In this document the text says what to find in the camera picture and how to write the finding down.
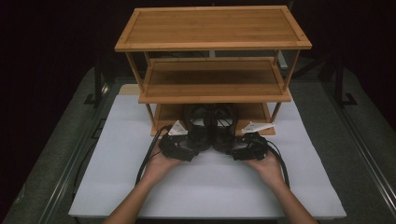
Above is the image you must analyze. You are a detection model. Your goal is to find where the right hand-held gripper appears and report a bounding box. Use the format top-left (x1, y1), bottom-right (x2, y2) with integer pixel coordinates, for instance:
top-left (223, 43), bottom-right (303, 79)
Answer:
top-left (230, 121), bottom-right (276, 161)

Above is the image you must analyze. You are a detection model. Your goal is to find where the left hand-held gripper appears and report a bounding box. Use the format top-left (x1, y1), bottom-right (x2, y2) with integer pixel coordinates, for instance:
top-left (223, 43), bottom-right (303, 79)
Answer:
top-left (158, 119), bottom-right (200, 162)

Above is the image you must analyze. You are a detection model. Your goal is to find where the black shoe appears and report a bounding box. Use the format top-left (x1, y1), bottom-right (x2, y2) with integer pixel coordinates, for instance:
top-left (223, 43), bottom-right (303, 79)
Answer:
top-left (212, 104), bottom-right (240, 153)
top-left (182, 104), bottom-right (216, 153)

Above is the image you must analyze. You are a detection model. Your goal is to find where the wooden shoe rack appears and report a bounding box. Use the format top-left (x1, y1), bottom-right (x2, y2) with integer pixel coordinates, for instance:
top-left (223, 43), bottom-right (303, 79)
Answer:
top-left (114, 5), bottom-right (313, 137)

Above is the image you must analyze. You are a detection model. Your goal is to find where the person's left hand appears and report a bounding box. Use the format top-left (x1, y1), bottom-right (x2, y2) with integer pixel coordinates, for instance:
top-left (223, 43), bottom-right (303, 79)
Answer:
top-left (143, 151), bottom-right (185, 185)

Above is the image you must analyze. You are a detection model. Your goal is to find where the person's right hand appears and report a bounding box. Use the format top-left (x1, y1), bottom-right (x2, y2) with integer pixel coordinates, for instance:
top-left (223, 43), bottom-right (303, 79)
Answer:
top-left (242, 152), bottom-right (286, 189)

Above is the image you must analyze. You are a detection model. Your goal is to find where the black metal stand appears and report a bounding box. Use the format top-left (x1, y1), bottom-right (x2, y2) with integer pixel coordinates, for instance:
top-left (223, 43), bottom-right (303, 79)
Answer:
top-left (83, 55), bottom-right (110, 108)
top-left (323, 52), bottom-right (359, 108)

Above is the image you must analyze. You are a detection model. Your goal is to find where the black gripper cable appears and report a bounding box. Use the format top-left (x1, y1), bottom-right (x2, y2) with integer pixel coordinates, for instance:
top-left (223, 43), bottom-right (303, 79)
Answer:
top-left (134, 125), bottom-right (173, 187)
top-left (265, 139), bottom-right (290, 189)

